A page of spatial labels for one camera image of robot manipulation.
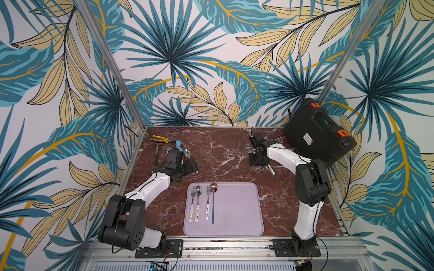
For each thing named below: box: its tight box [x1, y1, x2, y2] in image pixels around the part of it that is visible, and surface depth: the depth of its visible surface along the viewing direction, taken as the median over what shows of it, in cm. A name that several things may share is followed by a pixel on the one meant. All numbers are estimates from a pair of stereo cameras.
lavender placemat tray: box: [183, 182, 265, 237], surface depth 85 cm
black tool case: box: [283, 98, 357, 166], surface depth 90 cm
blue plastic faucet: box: [175, 140, 184, 152], surface depth 109 cm
